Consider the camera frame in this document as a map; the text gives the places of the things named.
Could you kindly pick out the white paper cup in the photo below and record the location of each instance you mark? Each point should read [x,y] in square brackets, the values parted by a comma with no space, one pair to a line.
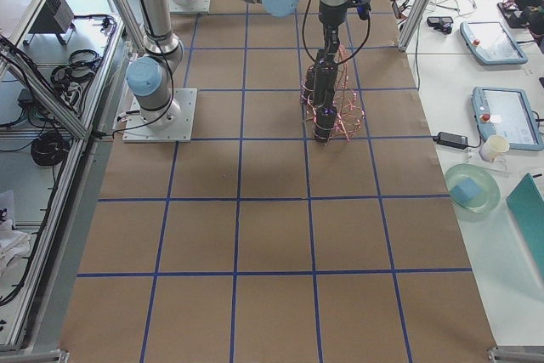
[493,147]

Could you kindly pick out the copper wire wine basket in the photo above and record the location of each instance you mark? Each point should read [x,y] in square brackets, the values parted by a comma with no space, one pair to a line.
[350,115]

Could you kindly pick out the blue teach pendant near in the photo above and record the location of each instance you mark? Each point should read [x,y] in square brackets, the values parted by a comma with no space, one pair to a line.
[506,112]

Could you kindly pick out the black power adapter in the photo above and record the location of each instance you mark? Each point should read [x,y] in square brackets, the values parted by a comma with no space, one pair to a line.
[453,140]

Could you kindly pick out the teal board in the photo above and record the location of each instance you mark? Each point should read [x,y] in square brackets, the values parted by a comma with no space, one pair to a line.
[525,203]

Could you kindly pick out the grey electronics box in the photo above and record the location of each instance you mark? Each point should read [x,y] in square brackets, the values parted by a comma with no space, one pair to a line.
[55,17]

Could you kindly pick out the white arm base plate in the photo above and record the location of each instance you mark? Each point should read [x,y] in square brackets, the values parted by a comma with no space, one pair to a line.
[189,6]
[174,124]

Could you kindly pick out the dark wine bottle in basket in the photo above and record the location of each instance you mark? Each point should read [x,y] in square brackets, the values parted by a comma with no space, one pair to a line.
[325,117]

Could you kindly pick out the blue teach pendant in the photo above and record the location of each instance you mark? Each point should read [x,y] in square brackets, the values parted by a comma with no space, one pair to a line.
[506,112]
[492,43]

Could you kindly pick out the dark glass wine bottle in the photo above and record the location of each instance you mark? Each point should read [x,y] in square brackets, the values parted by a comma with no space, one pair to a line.
[324,83]

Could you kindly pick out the blue foam block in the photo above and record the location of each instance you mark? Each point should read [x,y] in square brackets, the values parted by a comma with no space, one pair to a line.
[464,190]

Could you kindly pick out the blue teach pendant far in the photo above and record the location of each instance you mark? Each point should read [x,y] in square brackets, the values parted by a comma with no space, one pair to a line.
[492,43]

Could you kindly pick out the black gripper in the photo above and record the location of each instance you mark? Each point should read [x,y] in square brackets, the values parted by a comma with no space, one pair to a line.
[331,17]

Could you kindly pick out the aluminium frame post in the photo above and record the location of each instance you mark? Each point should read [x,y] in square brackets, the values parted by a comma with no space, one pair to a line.
[421,1]

